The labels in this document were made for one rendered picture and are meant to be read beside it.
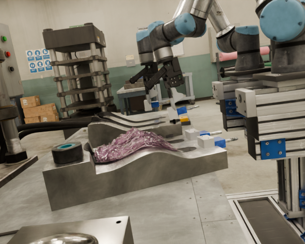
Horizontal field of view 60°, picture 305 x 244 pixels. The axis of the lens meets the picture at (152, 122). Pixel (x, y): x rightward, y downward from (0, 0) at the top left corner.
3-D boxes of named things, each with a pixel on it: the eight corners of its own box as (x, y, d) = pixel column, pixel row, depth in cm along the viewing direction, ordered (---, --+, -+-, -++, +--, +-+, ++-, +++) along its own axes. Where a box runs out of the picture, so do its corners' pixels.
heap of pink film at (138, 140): (165, 139, 96) (162, 118, 94) (183, 153, 79) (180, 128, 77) (93, 154, 90) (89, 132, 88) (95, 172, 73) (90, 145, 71)
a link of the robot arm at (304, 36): (315, 38, 93) (314, -2, 91) (310, 38, 83) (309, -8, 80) (278, 44, 101) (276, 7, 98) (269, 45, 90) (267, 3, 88)
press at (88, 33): (120, 119, 656) (105, 33, 616) (112, 133, 505) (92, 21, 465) (83, 124, 657) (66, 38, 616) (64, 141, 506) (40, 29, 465)
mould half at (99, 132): (180, 129, 131) (177, 103, 129) (184, 144, 106) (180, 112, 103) (82, 142, 135) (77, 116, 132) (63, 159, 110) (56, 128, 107)
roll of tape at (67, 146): (47, 162, 71) (44, 150, 70) (70, 152, 78) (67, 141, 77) (68, 164, 67) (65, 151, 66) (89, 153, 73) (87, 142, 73)
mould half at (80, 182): (193, 146, 103) (190, 118, 100) (228, 168, 78) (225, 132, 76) (60, 175, 92) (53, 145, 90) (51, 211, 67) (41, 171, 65)
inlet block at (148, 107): (169, 106, 142) (168, 96, 141) (169, 108, 137) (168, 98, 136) (145, 109, 143) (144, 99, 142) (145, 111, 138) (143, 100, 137)
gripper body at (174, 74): (184, 84, 105) (177, 54, 105) (164, 90, 106) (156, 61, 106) (184, 85, 113) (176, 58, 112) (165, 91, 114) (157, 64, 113)
